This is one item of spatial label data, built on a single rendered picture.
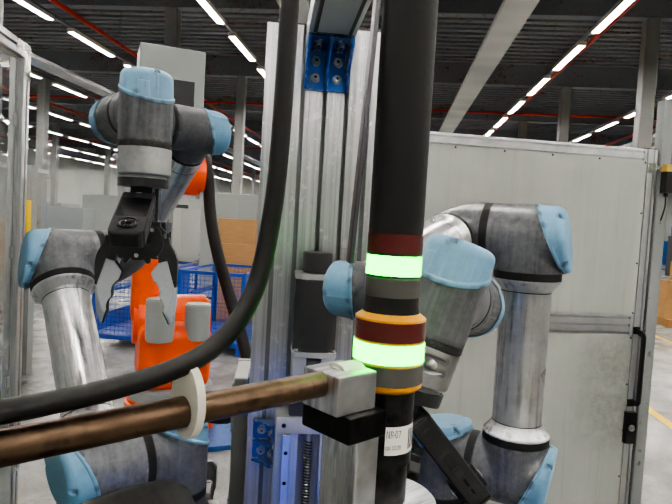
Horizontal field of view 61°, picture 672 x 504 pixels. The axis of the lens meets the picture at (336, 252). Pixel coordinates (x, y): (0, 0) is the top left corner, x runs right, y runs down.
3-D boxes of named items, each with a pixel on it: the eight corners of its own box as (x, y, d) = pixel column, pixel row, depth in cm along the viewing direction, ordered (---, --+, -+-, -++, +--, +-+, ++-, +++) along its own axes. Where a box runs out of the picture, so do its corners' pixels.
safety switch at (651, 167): (649, 221, 227) (654, 161, 226) (642, 220, 232) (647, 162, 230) (669, 222, 229) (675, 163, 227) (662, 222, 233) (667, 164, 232)
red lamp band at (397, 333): (392, 347, 32) (393, 326, 32) (339, 333, 35) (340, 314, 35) (439, 340, 35) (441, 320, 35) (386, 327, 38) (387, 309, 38)
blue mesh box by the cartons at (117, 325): (87, 346, 677) (90, 263, 672) (135, 326, 804) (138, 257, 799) (160, 351, 669) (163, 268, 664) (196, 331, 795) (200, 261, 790)
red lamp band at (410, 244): (397, 255, 32) (398, 233, 32) (355, 250, 35) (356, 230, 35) (433, 255, 35) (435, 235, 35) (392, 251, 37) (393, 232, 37)
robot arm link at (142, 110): (160, 81, 88) (185, 72, 82) (157, 153, 89) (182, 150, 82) (108, 70, 83) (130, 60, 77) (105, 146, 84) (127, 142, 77)
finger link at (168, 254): (187, 283, 84) (166, 225, 83) (186, 284, 82) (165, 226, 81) (155, 293, 83) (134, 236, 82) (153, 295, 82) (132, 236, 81)
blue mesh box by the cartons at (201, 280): (170, 350, 676) (174, 267, 670) (209, 331, 800) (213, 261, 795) (242, 357, 663) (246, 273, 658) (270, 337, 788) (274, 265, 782)
